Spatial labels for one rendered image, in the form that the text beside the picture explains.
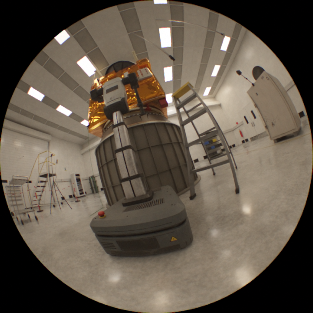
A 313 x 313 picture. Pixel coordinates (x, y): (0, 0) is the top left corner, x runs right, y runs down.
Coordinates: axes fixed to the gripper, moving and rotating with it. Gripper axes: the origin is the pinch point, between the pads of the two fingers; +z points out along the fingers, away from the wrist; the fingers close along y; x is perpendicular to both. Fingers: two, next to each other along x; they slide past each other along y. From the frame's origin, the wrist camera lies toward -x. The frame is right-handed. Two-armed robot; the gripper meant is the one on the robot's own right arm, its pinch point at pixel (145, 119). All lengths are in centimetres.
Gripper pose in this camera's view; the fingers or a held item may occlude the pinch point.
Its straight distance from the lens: 150.0
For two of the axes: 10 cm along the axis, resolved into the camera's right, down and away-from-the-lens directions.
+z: 2.8, 8.9, 3.7
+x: 1.2, 3.5, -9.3
